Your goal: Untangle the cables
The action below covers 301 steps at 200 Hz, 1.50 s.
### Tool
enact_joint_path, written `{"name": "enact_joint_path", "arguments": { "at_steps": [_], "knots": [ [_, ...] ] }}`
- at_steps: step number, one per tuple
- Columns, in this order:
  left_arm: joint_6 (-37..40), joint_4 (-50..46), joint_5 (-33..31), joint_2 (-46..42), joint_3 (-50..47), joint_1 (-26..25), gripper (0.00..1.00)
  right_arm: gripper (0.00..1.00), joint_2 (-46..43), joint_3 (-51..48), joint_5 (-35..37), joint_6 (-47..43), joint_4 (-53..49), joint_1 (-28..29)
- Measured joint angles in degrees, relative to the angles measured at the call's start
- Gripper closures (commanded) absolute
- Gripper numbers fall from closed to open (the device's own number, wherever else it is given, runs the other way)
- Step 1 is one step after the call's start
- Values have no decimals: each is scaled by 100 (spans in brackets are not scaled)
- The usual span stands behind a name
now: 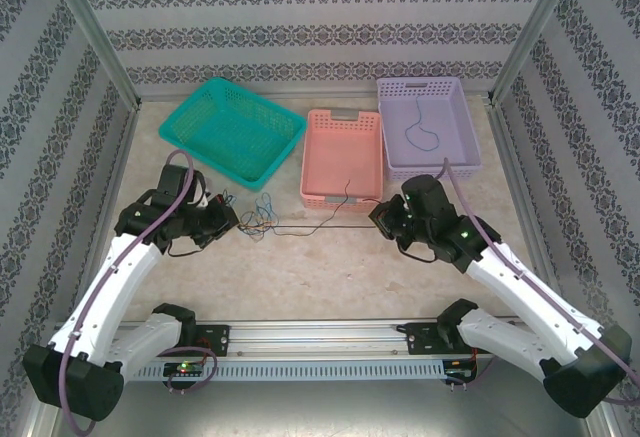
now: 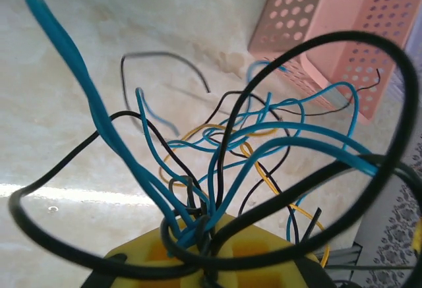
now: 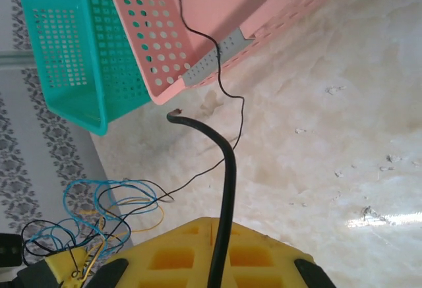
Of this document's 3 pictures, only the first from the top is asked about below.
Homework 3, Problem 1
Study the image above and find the aluminium table side rail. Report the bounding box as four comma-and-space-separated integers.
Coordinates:
485, 99, 574, 318
67, 101, 144, 323

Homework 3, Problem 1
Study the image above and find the wire bundle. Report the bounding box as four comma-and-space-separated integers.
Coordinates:
222, 190, 281, 244
241, 209, 266, 244

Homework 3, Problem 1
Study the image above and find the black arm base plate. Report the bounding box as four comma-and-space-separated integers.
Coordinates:
177, 324, 232, 358
404, 321, 476, 357

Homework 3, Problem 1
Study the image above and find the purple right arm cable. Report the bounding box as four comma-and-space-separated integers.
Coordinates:
442, 156, 640, 406

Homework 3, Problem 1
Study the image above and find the pink plastic basket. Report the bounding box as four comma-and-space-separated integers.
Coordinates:
298, 109, 386, 215

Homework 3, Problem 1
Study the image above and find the purple plastic basket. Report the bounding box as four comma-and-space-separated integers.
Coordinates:
375, 76, 485, 182

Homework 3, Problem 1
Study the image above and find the aluminium mounting rail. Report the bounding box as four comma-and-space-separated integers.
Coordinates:
48, 317, 586, 359

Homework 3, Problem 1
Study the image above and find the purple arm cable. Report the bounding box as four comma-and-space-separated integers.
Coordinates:
57, 149, 219, 433
442, 156, 640, 406

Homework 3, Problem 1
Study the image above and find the thin black cable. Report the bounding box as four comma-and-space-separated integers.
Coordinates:
238, 179, 384, 238
222, 190, 281, 244

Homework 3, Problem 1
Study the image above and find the aluminium frame post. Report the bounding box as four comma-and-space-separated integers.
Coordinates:
39, 0, 143, 109
485, 0, 587, 107

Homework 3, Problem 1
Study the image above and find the thin blue cable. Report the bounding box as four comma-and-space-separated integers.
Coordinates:
253, 190, 276, 226
403, 96, 443, 152

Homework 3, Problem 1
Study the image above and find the white slotted cable duct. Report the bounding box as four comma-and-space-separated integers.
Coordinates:
130, 359, 448, 382

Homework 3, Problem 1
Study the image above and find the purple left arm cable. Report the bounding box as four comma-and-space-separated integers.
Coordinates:
57, 149, 219, 433

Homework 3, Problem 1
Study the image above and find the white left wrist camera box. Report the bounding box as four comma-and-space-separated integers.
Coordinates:
192, 176, 212, 209

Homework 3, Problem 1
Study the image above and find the small circuit board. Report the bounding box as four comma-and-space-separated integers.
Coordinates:
163, 361, 206, 377
446, 360, 479, 383

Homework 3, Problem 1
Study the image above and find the grey metal panel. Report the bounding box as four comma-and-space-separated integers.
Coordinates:
29, 354, 619, 437

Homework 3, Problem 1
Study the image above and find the teal plastic basket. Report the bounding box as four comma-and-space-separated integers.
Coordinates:
158, 77, 309, 194

